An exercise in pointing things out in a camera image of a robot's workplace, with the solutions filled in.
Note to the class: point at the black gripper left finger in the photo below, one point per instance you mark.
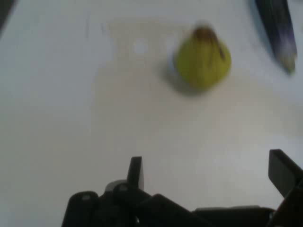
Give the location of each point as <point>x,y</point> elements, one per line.
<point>132,189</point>

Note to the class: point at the purple eggplant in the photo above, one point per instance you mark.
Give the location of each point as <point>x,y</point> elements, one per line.
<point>279,30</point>

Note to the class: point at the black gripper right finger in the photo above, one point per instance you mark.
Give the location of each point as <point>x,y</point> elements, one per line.
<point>282,176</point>

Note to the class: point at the green pear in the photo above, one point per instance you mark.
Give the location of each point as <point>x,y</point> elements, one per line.
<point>204,59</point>

